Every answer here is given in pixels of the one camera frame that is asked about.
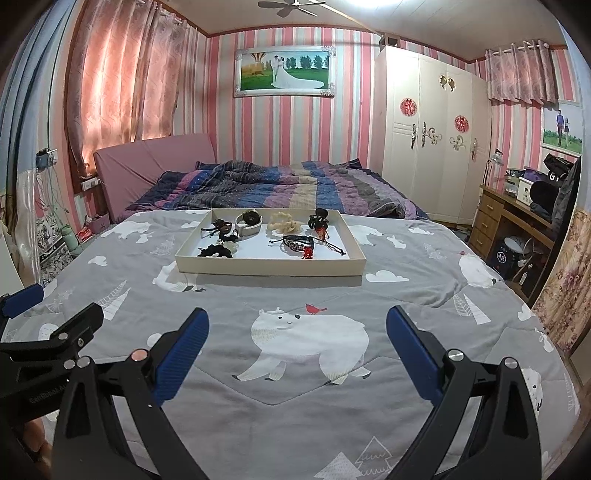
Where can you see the white wardrobe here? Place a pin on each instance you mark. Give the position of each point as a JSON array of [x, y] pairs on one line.
[[429, 175]]

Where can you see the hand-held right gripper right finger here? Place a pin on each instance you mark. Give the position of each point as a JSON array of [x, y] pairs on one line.
[[413, 355]]

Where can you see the black scrunchie with metal charm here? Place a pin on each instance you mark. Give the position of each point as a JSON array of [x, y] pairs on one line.
[[214, 250]]

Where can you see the short pink patterned curtain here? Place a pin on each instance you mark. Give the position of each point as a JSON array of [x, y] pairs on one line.
[[521, 74]]

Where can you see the shallow white cardboard tray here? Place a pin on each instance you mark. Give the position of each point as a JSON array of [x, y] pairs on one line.
[[258, 265]]

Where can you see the pink padded headboard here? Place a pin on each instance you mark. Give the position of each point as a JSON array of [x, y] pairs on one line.
[[138, 161]]

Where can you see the black white patterned box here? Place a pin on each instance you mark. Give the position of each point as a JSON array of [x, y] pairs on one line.
[[51, 244]]

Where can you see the ceiling fan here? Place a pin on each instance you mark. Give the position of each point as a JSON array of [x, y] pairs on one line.
[[291, 4]]

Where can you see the dark hanging jacket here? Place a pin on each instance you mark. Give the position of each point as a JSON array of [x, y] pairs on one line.
[[565, 203]]

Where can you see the floral cloth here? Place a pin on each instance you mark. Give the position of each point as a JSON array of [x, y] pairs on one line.
[[568, 277]]

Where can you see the pale green bottle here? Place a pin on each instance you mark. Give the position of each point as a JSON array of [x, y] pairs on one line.
[[69, 237]]

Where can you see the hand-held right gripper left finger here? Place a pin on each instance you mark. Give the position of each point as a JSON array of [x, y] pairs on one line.
[[180, 360]]

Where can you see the desk lamp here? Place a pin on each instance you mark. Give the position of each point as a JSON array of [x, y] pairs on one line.
[[496, 159]]

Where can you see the cream scrunchie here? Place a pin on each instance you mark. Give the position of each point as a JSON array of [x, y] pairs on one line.
[[284, 224]]

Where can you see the framed wedding photo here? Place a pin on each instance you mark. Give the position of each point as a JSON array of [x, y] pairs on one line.
[[286, 71]]

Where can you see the wooden desk with drawers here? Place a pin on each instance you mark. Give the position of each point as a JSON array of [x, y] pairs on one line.
[[487, 221]]

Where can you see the grey bear print bedcover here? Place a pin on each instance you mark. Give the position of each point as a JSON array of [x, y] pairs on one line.
[[184, 323]]

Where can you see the wall socket with chargers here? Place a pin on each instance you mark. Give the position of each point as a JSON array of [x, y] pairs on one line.
[[46, 157]]

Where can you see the black bag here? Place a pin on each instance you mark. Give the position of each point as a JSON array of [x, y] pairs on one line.
[[549, 184]]

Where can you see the dark blue round bin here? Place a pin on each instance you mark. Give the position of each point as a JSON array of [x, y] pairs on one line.
[[503, 256]]

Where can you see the striped purple blue quilt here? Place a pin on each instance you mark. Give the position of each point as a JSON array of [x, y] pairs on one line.
[[277, 184]]

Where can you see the long pink curtain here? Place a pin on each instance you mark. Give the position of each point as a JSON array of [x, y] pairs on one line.
[[120, 69]]

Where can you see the wall poster of couple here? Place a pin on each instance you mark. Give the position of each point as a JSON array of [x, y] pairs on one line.
[[561, 127]]

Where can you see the white power strip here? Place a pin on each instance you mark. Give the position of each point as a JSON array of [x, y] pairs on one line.
[[91, 183]]

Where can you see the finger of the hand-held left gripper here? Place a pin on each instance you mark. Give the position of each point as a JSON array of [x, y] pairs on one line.
[[25, 297], [78, 323]]

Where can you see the small white box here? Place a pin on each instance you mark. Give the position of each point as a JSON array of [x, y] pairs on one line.
[[525, 191]]

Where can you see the black hair claw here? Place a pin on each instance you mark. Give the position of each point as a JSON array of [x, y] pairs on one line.
[[319, 214]]

